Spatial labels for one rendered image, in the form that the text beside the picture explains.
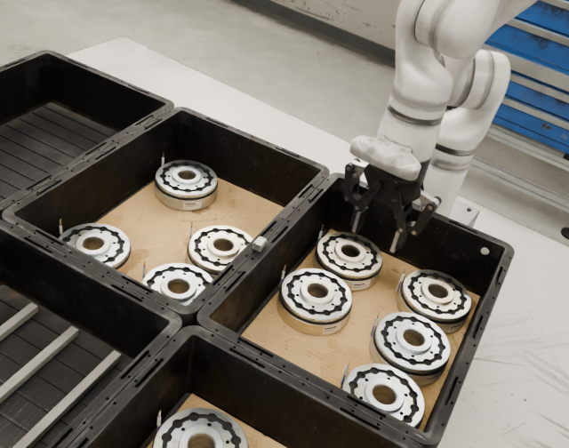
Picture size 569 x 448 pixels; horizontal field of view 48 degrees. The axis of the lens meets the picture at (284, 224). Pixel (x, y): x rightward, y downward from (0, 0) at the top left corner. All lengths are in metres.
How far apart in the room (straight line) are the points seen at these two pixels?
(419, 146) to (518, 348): 0.50
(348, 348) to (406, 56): 0.39
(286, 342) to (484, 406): 0.35
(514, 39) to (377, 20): 1.33
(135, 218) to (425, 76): 0.51
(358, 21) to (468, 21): 3.17
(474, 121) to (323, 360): 0.46
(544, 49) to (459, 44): 1.91
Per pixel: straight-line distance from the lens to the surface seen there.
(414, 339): 0.91
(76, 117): 1.29
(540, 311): 1.29
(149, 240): 1.00
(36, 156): 1.18
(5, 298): 0.93
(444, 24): 0.74
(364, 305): 0.95
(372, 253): 1.00
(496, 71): 1.04
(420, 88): 0.78
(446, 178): 1.11
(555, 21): 2.61
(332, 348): 0.88
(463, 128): 1.08
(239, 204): 1.09
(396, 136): 0.80
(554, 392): 1.16
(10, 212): 0.90
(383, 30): 3.83
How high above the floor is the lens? 1.48
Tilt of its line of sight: 38 degrees down
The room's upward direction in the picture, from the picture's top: 11 degrees clockwise
